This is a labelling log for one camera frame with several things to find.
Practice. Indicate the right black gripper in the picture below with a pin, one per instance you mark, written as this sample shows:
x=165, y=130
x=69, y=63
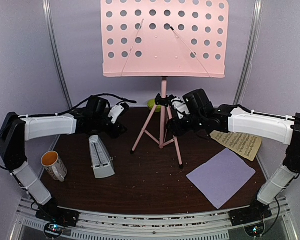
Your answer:
x=176, y=129

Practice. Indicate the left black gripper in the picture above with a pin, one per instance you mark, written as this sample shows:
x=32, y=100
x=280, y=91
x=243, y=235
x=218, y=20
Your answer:
x=115, y=133

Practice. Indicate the lavender sheet music paper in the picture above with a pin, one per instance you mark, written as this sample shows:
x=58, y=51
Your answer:
x=221, y=177

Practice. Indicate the pink music stand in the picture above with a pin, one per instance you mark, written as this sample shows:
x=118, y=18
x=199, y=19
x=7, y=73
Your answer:
x=164, y=38

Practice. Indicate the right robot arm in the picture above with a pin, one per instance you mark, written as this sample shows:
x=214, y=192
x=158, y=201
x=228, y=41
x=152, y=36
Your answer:
x=195, y=112

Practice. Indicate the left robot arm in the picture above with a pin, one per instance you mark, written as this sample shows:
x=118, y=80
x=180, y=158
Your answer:
x=97, y=116

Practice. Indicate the green bowl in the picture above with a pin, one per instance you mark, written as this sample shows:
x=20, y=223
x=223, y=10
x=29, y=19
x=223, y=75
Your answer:
x=151, y=104

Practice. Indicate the grey metronome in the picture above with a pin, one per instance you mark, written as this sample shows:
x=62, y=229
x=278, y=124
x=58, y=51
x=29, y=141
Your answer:
x=101, y=161

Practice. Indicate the patterned mug orange inside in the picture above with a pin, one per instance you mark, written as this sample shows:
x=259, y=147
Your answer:
x=55, y=167

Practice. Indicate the yellowed sheet music paper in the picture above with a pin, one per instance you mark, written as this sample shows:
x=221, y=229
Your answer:
x=245, y=145

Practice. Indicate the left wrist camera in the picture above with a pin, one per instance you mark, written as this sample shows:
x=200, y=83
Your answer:
x=117, y=111

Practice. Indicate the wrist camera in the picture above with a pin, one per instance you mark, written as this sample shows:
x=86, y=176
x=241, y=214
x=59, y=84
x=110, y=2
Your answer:
x=117, y=111
x=180, y=107

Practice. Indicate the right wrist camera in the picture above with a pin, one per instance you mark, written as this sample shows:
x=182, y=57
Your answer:
x=180, y=107

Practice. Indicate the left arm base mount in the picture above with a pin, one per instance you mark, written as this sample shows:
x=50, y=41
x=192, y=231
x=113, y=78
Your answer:
x=61, y=216

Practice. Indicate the aluminium front rail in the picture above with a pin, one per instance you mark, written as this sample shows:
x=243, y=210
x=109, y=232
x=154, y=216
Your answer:
x=211, y=225

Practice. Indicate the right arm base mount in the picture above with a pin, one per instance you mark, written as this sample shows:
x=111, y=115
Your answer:
x=248, y=215

